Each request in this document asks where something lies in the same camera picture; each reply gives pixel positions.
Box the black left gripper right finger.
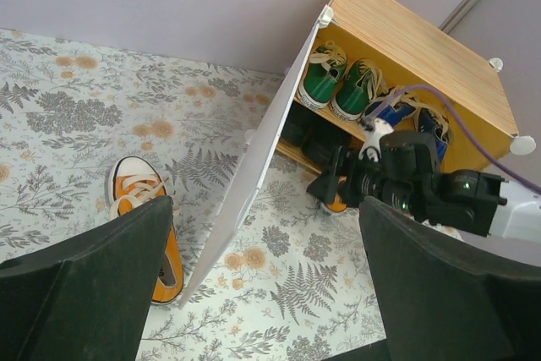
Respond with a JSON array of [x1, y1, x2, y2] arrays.
[[359, 198, 540, 360]]

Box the black shoe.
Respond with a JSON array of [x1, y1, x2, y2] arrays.
[[281, 101, 317, 147], [301, 122, 352, 167]]

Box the white cabinet door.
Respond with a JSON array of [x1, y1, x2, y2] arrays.
[[178, 23, 320, 309]]

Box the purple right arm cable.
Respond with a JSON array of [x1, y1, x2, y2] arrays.
[[363, 84, 541, 195]]

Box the blue sneaker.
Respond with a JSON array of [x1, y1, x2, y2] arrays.
[[414, 107, 452, 162], [363, 85, 420, 126]]

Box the wooden shoe cabinet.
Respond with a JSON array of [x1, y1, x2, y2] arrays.
[[283, 0, 536, 159]]

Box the green sneaker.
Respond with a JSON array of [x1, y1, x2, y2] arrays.
[[331, 58, 387, 122], [297, 40, 347, 111]]

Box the orange sneaker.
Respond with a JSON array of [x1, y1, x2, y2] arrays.
[[107, 156, 184, 305], [319, 176, 347, 216]]

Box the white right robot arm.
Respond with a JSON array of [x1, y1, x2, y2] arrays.
[[307, 130, 540, 243]]

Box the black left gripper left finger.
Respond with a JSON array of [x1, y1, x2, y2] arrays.
[[1, 217, 156, 360]]

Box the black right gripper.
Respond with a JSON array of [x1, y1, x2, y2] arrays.
[[307, 130, 441, 222]]

